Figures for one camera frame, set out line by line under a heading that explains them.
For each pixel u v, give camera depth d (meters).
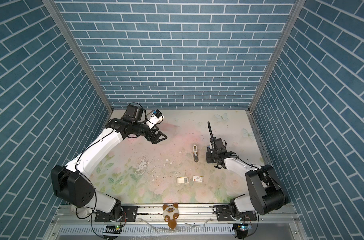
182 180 0.85
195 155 0.94
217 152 0.72
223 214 0.73
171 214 0.72
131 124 0.60
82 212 0.71
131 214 0.74
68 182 0.41
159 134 0.69
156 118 0.69
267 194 0.43
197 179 0.84
